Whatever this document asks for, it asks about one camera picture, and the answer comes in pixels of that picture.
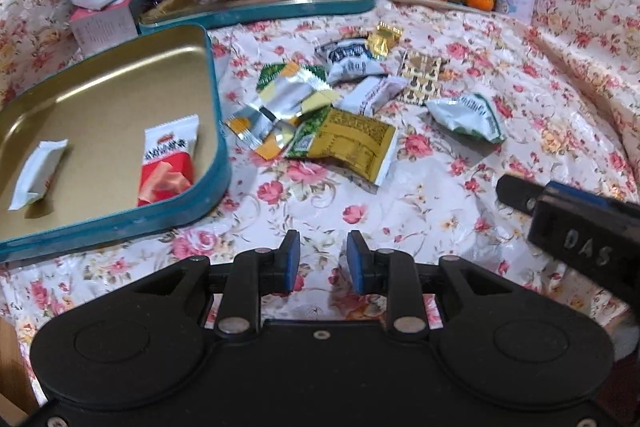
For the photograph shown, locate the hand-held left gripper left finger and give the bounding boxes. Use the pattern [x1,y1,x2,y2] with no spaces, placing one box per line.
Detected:
[132,229,301,341]

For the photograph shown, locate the pink cardboard box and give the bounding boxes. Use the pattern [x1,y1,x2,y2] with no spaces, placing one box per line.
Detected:
[68,0,147,56]

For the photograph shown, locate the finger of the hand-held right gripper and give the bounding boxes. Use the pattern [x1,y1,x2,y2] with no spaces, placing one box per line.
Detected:
[496,174,546,214]

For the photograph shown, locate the green and white snack packet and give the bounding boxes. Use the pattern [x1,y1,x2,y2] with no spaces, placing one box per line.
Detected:
[425,92,507,144]

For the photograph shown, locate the yellow and green snack packet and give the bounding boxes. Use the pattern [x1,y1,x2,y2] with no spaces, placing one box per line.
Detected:
[284,106,399,187]

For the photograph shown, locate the gold and black patterned packet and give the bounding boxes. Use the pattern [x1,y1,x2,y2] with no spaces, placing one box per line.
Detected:
[399,51,444,106]

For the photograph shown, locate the red snack packet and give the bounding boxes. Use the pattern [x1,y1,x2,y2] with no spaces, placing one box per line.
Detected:
[137,114,200,207]

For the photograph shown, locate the teal tin tray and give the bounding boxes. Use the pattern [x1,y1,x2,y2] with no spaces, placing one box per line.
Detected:
[0,24,232,264]

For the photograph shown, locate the white brown-print snack packet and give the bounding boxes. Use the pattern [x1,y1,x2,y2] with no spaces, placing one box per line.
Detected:
[344,75,409,116]

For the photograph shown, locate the teal tin with snacks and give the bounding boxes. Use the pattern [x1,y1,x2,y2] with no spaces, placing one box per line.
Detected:
[137,0,377,34]

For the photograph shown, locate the gold candy packet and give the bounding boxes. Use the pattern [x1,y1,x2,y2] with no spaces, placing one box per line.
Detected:
[367,21,404,60]

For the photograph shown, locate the plain white snack packet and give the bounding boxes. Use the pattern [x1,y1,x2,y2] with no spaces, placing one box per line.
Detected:
[8,139,69,212]

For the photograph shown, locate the blue and white snack packet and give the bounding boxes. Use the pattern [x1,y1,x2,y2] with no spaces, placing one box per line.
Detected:
[314,37,386,86]

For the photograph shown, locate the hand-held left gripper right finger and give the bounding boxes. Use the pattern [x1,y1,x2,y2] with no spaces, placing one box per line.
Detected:
[346,230,517,341]

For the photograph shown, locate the silver green yellow snack wrapper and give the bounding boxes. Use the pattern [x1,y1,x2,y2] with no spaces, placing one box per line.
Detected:
[256,61,342,118]

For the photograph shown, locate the silver orange snack wrapper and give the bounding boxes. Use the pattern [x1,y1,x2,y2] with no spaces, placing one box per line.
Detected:
[224,103,297,158]

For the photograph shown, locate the wooden furniture edge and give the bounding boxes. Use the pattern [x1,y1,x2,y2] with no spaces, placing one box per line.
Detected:
[0,316,40,414]

